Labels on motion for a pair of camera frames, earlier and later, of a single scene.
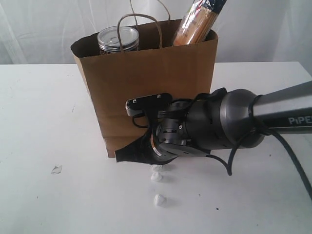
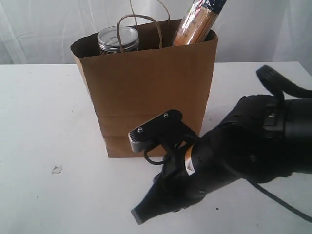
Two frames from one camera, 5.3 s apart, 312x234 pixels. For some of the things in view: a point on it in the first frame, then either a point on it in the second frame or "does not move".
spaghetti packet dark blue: x=197 y=21 does not move
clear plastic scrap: x=57 y=170 does not move
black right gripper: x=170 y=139 -> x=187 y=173
